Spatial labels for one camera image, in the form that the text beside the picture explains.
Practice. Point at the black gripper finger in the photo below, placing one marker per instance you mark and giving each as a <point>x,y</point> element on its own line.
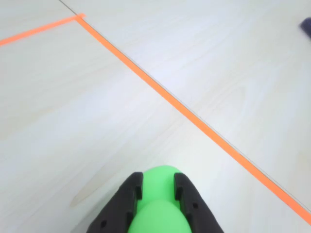
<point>196,211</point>
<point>116,206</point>

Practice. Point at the green rubber duck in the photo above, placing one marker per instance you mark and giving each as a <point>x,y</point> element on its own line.
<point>158,213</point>

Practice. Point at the long orange tape strip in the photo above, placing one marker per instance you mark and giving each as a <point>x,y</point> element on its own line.
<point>184,109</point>

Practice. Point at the short orange tape strip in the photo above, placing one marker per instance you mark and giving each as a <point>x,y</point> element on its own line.
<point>36,30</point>

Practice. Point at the dark blue object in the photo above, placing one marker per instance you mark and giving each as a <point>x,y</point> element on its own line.
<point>305,26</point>

